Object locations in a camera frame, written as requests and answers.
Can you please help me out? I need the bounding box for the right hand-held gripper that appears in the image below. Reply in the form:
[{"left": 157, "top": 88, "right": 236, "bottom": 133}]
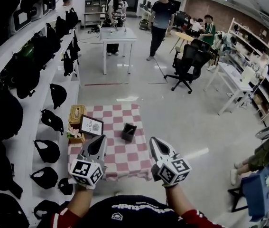
[{"left": 149, "top": 136, "right": 193, "bottom": 188}]

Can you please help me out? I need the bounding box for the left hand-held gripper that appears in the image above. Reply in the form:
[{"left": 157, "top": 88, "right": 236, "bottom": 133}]
[{"left": 69, "top": 134, "right": 108, "bottom": 190}]

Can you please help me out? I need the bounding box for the black pen holder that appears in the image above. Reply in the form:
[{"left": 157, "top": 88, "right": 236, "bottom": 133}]
[{"left": 121, "top": 123, "right": 138, "bottom": 143}]

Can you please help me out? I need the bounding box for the person's right forearm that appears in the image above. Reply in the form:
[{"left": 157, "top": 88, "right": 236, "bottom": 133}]
[{"left": 164, "top": 185, "right": 192, "bottom": 218}]

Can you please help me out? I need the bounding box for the person's left forearm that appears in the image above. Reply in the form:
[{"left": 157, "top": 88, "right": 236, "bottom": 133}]
[{"left": 65, "top": 185, "right": 94, "bottom": 219}]

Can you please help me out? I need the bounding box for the wicker basket with flowers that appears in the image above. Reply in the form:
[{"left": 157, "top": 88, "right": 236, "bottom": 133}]
[{"left": 66, "top": 123, "right": 86, "bottom": 144}]

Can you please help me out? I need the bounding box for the black framed picture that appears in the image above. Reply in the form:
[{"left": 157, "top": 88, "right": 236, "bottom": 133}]
[{"left": 79, "top": 114, "right": 104, "bottom": 137}]

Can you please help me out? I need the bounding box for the pink checkered tablecloth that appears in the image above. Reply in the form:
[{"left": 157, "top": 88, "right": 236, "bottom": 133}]
[{"left": 67, "top": 103, "right": 154, "bottom": 181}]

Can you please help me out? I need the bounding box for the wicker tissue box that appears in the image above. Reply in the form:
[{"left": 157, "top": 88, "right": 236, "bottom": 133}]
[{"left": 68, "top": 104, "right": 87, "bottom": 124}]

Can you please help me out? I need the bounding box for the white metal shelving unit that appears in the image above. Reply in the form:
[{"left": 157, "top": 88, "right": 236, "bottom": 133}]
[{"left": 0, "top": 0, "right": 82, "bottom": 228}]

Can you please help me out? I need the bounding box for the person's dark and red shirt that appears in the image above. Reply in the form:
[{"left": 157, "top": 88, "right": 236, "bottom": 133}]
[{"left": 50, "top": 195, "right": 227, "bottom": 228}]

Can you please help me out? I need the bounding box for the black metal stand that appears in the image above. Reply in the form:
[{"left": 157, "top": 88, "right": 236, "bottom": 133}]
[{"left": 228, "top": 186, "right": 249, "bottom": 212}]

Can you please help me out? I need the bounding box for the black office chair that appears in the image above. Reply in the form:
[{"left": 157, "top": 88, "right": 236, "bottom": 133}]
[{"left": 164, "top": 38, "right": 212, "bottom": 95}]

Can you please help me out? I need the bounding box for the white long table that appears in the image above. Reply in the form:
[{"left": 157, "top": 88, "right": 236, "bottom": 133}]
[{"left": 204, "top": 61, "right": 253, "bottom": 116}]

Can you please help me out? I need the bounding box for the blue covered table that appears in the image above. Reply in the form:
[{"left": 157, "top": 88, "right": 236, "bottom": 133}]
[{"left": 242, "top": 161, "right": 269, "bottom": 222}]

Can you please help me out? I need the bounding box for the white floor fan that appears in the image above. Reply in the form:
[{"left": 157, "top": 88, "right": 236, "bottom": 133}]
[{"left": 255, "top": 123, "right": 269, "bottom": 140}]

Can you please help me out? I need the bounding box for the white container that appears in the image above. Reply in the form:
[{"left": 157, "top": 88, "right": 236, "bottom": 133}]
[{"left": 241, "top": 66, "right": 256, "bottom": 85}]

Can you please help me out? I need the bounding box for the round wooden table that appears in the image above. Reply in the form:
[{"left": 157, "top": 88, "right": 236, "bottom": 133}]
[{"left": 169, "top": 31, "right": 194, "bottom": 54}]

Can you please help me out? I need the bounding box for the white square table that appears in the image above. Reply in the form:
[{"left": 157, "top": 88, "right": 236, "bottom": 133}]
[{"left": 100, "top": 27, "right": 138, "bottom": 75}]

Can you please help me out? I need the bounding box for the grey hutch desk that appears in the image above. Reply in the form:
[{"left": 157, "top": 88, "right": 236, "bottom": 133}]
[{"left": 83, "top": 0, "right": 108, "bottom": 29}]

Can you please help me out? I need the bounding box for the black monitor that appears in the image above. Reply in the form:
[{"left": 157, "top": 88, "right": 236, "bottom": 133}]
[{"left": 167, "top": 0, "right": 181, "bottom": 11}]

